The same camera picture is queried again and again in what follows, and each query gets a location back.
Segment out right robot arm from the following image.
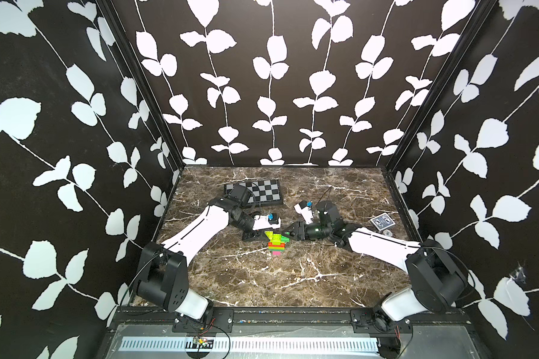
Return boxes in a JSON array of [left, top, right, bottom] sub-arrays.
[[282, 200, 469, 331]]

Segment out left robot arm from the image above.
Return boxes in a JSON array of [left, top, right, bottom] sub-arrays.
[[129, 185, 281, 323]]

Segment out black white chessboard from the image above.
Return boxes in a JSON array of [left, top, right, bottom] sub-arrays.
[[223, 179, 284, 206]]

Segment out blue playing card box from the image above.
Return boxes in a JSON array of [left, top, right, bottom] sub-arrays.
[[370, 212, 396, 232]]

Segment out small circuit board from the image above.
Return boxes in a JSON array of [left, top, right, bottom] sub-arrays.
[[186, 337, 214, 352]]

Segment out white perforated strip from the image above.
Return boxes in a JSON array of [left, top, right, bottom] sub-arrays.
[[118, 337, 380, 355]]

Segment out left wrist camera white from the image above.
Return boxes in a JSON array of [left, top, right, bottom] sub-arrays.
[[252, 213, 281, 230]]

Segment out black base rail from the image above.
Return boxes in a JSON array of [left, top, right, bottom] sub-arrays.
[[175, 307, 472, 336]]

